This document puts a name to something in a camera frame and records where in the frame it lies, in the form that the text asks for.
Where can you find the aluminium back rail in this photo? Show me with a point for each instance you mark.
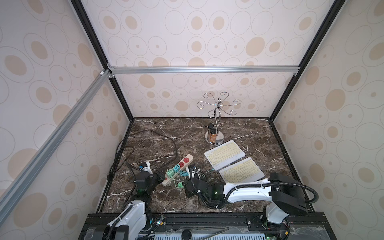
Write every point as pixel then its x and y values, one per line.
pixel 205 70

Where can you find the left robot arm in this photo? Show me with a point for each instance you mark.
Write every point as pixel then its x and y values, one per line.
pixel 137 216

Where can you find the light green charger plug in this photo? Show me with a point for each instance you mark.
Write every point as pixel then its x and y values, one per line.
pixel 170 173

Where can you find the teal charger plug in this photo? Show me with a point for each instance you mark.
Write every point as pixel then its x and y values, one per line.
pixel 176 168

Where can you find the aluminium rail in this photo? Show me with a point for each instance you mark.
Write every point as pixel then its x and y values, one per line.
pixel 205 70
pixel 21 184

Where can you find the orange spice bottle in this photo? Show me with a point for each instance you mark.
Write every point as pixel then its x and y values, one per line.
pixel 212 135

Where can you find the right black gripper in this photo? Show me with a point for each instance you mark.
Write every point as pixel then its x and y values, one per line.
pixel 193 182

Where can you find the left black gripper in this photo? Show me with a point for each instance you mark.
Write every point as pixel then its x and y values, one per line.
pixel 157 174

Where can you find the chrome hook stand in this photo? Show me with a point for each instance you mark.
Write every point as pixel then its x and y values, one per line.
pixel 216 113

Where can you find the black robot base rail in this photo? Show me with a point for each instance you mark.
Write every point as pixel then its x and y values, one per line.
pixel 228 226

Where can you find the beige red power strip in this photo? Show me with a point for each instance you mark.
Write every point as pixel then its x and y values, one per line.
pixel 184 163

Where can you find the aluminium left rail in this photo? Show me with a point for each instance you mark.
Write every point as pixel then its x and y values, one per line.
pixel 21 184

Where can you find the dark spice bottle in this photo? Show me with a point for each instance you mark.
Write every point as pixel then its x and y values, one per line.
pixel 210 126

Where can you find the white wireless keyboard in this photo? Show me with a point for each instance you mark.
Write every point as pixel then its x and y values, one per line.
pixel 245 171
pixel 224 155

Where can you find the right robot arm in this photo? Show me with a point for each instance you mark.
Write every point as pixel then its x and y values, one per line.
pixel 286 196

